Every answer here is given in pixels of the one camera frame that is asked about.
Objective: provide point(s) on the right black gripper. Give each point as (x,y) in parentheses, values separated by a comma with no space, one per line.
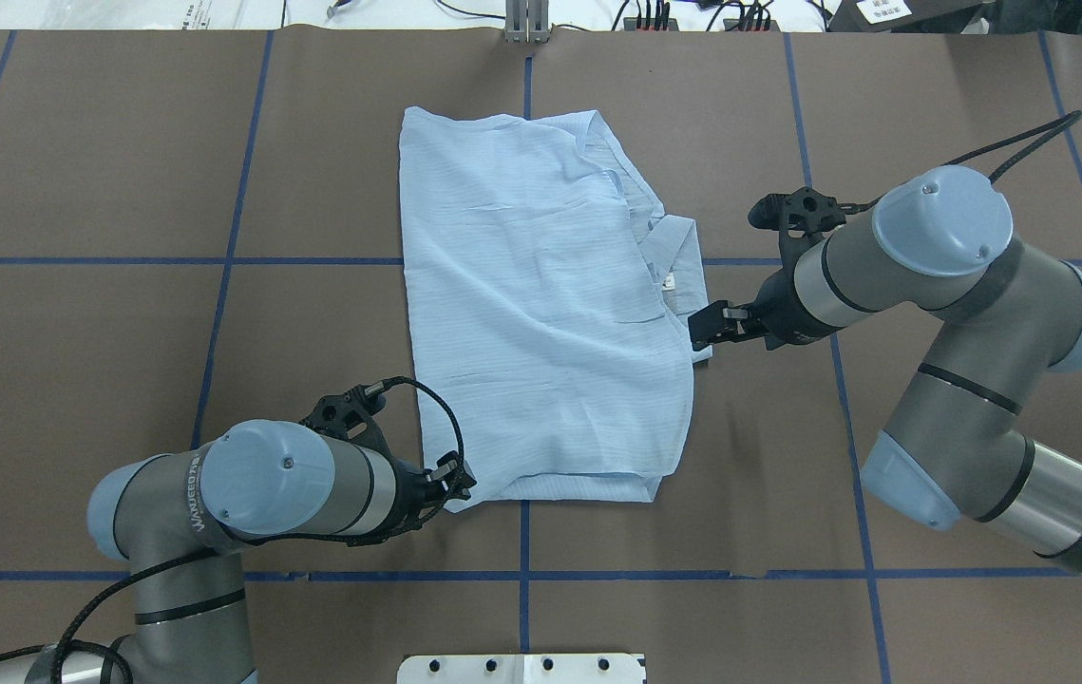
(781,309)

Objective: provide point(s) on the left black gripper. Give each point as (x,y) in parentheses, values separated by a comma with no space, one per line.
(409,487)

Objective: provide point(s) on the light blue button shirt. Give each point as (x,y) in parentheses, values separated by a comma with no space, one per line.
(549,293)

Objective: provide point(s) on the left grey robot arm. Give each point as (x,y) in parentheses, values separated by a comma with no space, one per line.
(181,522)

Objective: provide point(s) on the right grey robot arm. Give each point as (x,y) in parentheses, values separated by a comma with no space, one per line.
(944,241)

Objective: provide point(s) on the black power strip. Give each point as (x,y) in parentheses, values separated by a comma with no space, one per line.
(721,16)

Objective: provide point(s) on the black box with label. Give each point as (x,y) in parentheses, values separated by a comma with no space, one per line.
(919,17)

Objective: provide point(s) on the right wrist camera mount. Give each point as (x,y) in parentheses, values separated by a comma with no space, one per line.
(802,219)

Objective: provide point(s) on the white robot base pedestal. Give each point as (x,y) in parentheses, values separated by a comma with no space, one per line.
(525,668)

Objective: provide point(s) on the grey aluminium frame post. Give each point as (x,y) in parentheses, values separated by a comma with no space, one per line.
(527,21)

